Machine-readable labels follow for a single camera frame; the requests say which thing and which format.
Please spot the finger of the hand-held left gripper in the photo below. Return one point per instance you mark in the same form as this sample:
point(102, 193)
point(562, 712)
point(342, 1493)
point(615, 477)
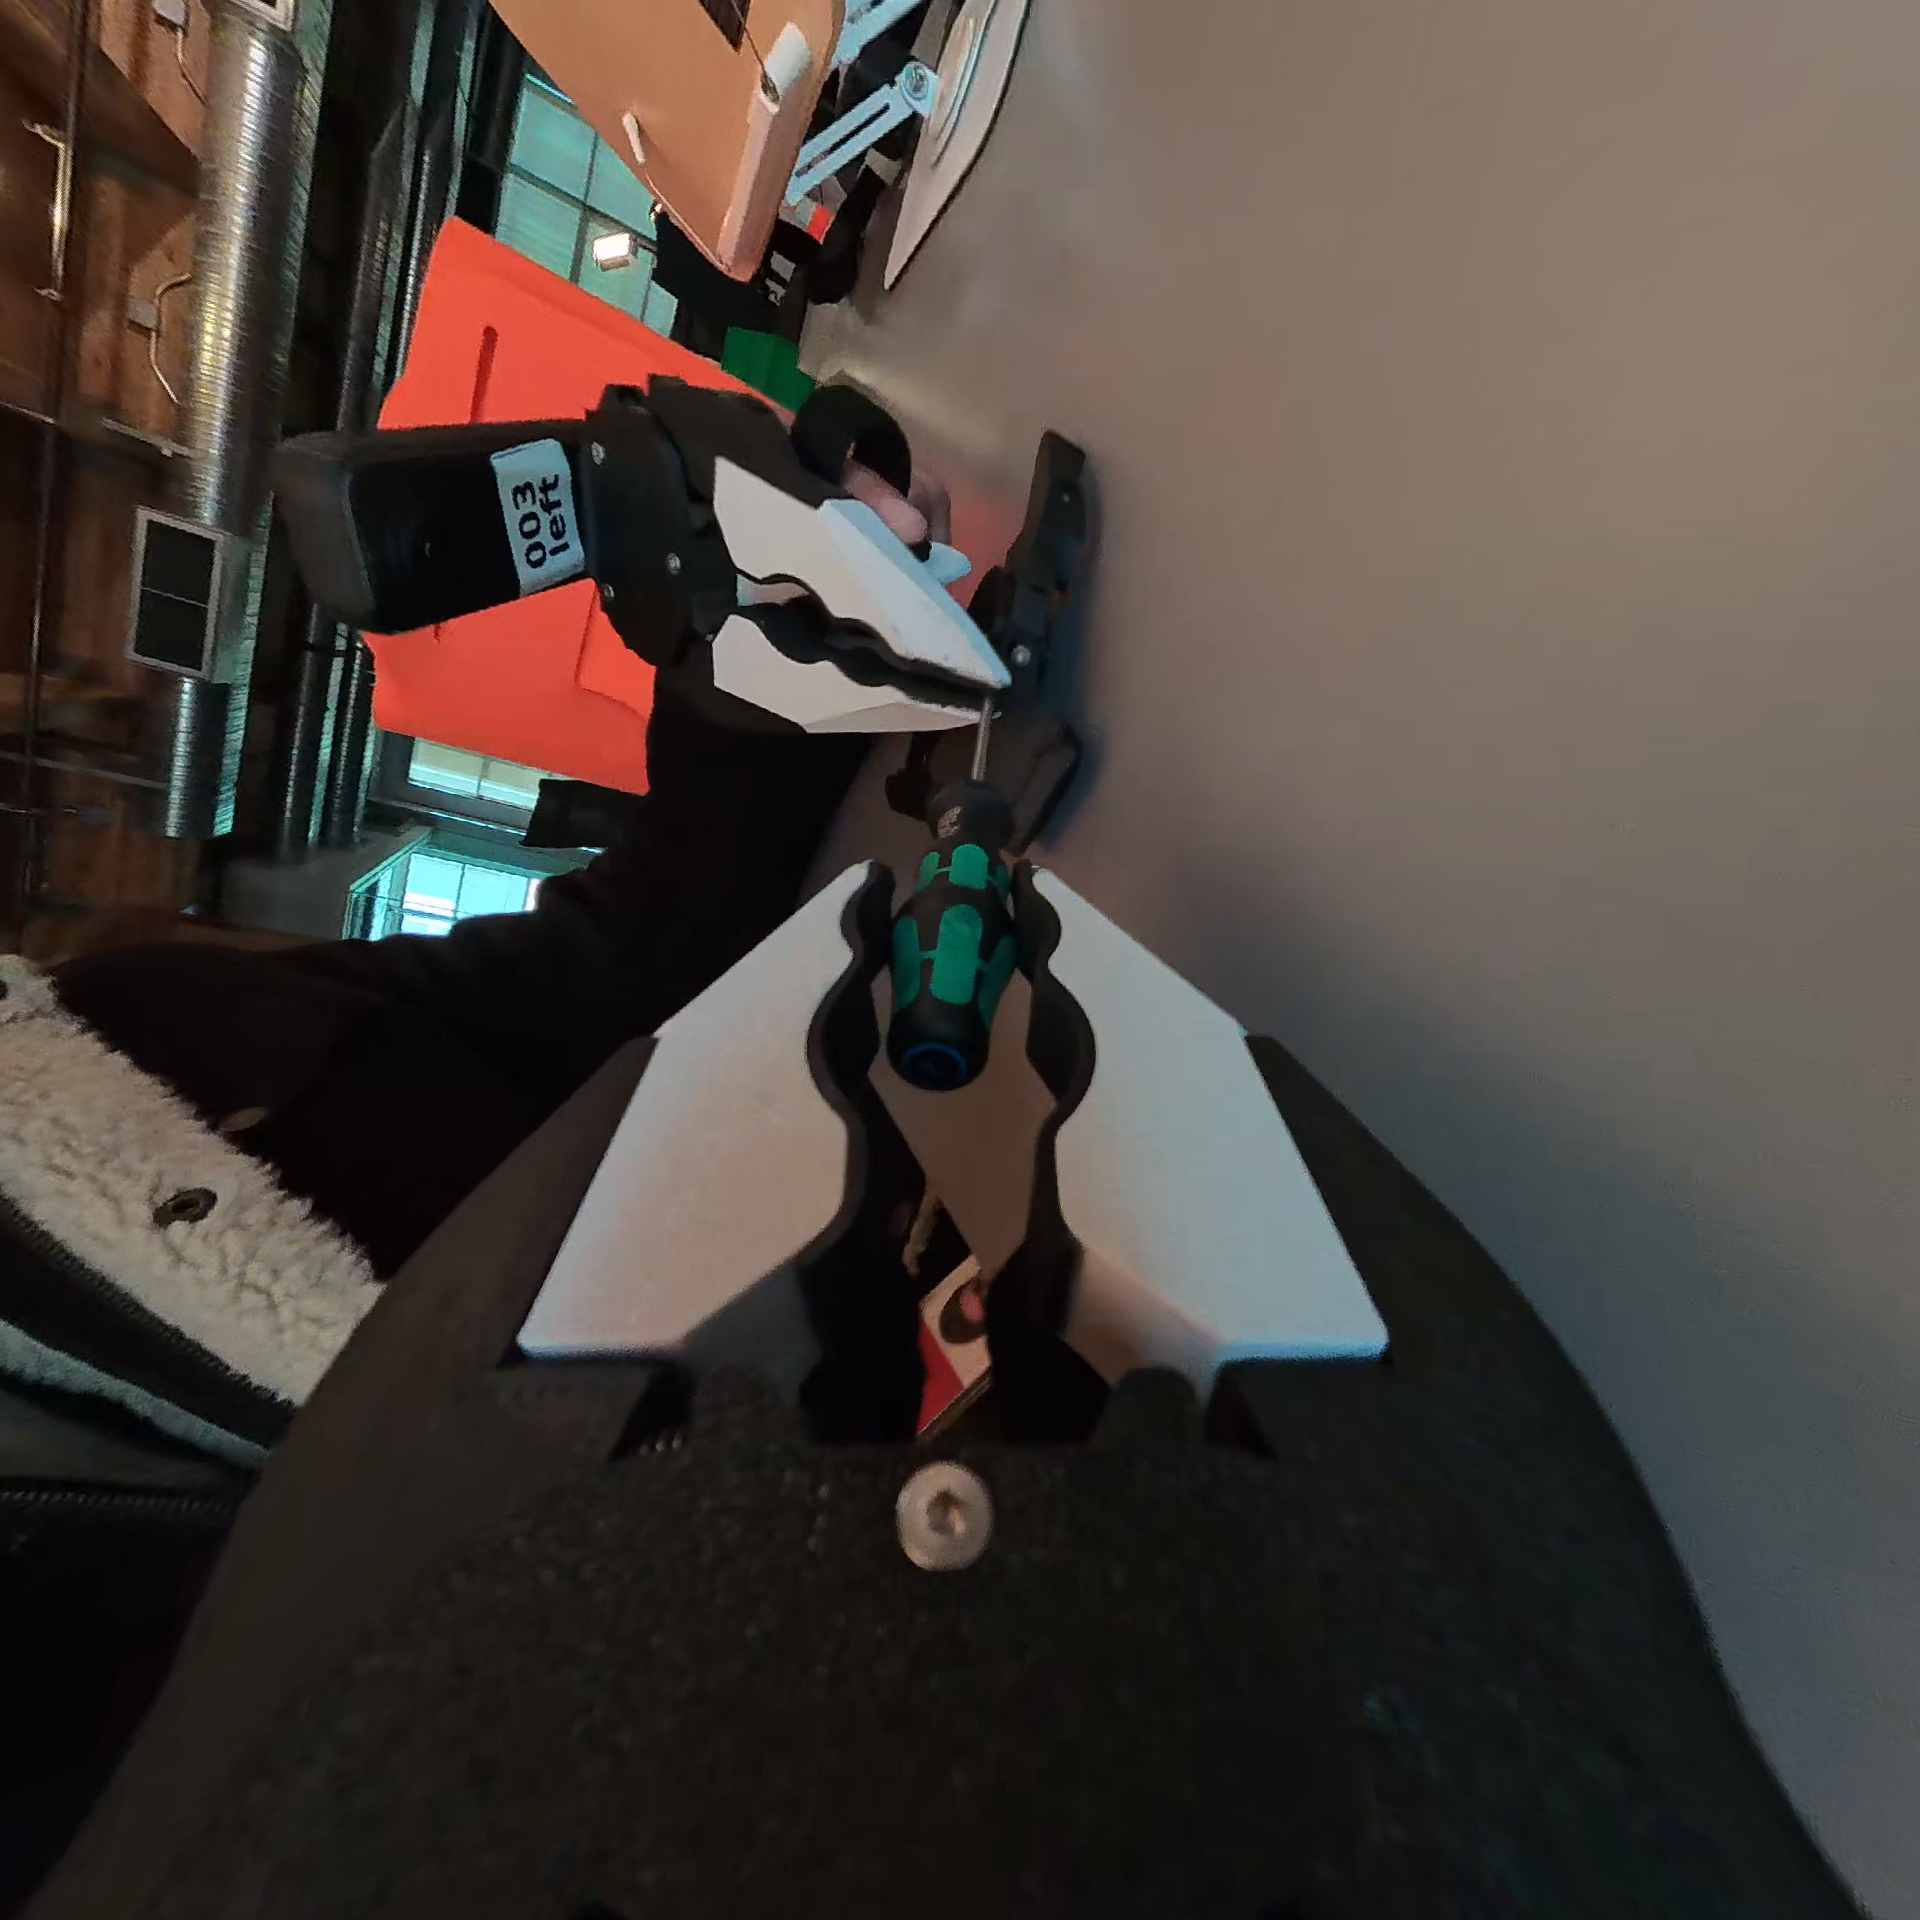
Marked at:
point(844, 555)
point(844, 698)

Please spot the white framed wall vent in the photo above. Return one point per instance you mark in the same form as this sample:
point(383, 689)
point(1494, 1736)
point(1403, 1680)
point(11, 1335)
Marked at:
point(173, 592)

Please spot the green block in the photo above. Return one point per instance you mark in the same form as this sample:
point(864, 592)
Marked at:
point(763, 367)

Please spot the black plastic bracket part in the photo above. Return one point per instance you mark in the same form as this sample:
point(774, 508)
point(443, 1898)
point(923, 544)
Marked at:
point(1061, 569)

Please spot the person's left hand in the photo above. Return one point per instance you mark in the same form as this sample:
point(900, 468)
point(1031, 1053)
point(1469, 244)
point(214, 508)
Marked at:
point(900, 503)

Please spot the person's red white shoe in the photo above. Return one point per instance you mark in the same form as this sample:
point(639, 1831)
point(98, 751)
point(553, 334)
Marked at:
point(947, 1350)

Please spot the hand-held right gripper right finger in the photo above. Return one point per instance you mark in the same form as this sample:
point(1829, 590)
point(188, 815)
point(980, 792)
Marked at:
point(1195, 1185)

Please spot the tan panel with black label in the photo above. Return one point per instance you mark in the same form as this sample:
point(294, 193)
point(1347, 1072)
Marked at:
point(657, 90)

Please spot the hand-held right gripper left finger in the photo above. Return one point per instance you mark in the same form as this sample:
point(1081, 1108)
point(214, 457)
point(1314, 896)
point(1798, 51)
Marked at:
point(708, 1185)

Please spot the person's left forearm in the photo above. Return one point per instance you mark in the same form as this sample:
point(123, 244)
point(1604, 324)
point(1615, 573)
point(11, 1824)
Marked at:
point(674, 932)

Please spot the silver ventilation duct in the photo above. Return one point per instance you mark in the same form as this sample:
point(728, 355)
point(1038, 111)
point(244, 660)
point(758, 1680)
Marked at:
point(235, 302)

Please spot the white jointed lamp arm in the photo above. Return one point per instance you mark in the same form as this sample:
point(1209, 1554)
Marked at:
point(864, 117)

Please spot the white desk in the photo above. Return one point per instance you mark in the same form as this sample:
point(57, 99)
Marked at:
point(1502, 597)

